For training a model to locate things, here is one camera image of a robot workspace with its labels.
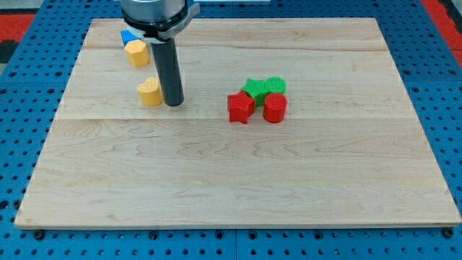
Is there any yellow heart block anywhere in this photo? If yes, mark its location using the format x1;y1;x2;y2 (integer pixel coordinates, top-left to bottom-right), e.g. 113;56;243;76
136;77;163;106

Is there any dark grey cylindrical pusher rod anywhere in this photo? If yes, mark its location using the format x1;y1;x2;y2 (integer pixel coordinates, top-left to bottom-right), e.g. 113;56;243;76
151;38;184;107

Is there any green cylinder block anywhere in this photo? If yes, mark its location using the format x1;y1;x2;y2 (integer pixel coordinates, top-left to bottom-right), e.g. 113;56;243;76
263;77;287;95

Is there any light wooden board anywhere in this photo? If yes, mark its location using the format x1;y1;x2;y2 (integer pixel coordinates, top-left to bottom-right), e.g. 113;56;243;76
14;18;461;230

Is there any blue block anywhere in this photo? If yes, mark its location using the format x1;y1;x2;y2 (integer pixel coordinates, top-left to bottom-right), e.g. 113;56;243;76
120;30;139;46

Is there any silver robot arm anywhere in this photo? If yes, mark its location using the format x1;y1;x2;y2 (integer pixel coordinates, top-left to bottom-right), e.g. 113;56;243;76
121;0;200;107

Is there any yellow hexagon block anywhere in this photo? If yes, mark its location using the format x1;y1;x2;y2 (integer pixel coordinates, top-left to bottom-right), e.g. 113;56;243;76
124;40;150;67

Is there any green star block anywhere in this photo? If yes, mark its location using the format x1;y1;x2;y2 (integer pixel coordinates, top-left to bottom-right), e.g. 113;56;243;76
241;78;269;107

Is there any red cylinder block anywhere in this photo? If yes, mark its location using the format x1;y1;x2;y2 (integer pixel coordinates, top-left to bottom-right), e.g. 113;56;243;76
263;93;288;124

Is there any red star block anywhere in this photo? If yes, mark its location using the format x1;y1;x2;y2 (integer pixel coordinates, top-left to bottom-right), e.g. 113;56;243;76
227;91;256;124

